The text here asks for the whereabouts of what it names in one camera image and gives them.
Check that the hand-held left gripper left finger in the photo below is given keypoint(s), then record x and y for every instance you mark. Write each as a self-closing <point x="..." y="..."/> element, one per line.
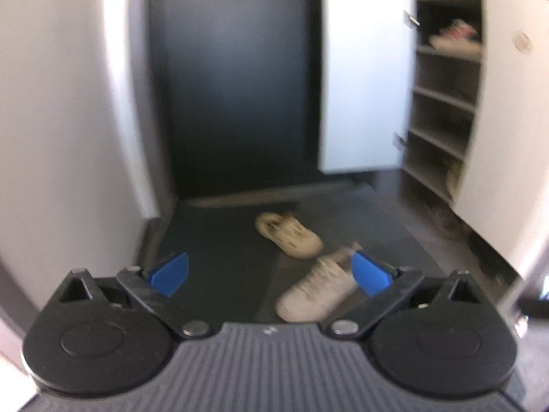
<point x="171" y="272"/>

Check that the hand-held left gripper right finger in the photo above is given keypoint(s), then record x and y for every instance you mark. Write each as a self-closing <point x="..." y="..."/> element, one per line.
<point x="371" y="272"/>

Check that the cream chunky lace-up sneaker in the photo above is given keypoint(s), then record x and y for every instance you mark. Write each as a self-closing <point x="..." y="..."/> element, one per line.
<point x="313" y="292"/>

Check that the grey ribbed floor mat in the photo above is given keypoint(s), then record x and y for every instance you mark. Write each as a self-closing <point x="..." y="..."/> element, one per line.
<point x="386" y="231"/>

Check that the light green slipper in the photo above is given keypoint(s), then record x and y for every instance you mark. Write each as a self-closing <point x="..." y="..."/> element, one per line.
<point x="453" y="178"/>

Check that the black entry door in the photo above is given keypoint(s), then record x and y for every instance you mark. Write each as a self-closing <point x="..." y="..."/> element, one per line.
<point x="236" y="94"/>

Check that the white cabinet door with sticker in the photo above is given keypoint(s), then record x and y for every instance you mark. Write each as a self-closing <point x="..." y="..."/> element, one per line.
<point x="506" y="137"/>

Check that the cream and pink sandal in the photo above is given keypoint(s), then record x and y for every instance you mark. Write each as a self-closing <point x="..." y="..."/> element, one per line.
<point x="454" y="40"/>

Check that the round door sticker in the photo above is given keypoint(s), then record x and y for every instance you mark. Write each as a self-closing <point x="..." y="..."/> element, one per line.
<point x="522" y="43"/>

